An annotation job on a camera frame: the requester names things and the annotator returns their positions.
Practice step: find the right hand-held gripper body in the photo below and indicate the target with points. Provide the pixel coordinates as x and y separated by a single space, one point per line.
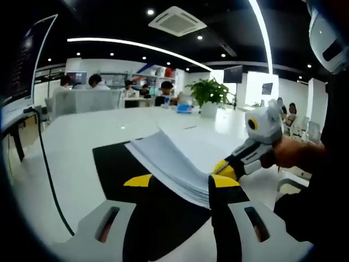
267 125

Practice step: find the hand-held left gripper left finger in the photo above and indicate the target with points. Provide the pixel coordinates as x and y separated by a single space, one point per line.
109 240

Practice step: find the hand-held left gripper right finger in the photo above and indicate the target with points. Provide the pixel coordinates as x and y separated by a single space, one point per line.
245 240

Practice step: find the white bound document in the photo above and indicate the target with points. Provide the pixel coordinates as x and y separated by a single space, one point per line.
177 163

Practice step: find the person's right hand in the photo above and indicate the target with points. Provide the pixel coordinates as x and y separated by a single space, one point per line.
283 152

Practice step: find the white chair armrest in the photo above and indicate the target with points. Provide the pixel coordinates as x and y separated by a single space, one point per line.
291 183

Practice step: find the black screen on stand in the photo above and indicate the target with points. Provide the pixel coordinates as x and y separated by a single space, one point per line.
232 74

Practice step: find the potted green plant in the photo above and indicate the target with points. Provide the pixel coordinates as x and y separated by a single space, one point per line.
208 94

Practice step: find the black desk mat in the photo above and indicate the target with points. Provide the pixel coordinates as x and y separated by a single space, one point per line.
114 169

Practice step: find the blue tissue box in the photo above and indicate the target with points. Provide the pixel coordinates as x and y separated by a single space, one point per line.
184 109

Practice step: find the straight ceiling light strip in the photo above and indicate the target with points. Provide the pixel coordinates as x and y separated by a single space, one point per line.
263 27

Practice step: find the white chest-worn device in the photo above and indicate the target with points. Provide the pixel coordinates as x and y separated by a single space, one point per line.
327 35

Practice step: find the ceiling air vent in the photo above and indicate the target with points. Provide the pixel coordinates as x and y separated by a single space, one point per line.
177 21

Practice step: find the grey desk partition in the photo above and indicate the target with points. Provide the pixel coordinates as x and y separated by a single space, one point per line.
87 102

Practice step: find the white side table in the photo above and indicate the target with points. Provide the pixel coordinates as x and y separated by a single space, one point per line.
11 120

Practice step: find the curved ceiling light strip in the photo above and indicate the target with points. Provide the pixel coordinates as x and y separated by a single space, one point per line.
131 43

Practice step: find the large white-framed monitor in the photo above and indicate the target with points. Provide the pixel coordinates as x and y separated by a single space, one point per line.
24 60

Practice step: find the small black wall screen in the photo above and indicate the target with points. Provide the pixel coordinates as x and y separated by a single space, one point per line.
267 88

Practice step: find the white wall shelf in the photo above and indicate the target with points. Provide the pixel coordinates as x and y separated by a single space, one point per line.
152 75

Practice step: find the wall display screen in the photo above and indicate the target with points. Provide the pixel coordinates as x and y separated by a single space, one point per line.
76 77

